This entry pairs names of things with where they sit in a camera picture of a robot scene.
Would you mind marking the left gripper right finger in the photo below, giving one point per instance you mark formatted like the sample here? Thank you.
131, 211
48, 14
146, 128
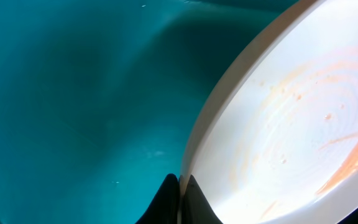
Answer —
195, 208

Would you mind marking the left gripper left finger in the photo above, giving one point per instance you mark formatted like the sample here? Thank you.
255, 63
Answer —
163, 208

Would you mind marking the white plate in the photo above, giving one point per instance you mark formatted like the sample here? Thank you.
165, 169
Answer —
277, 139

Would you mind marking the teal plastic serving tray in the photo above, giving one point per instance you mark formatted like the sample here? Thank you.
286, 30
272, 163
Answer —
98, 98

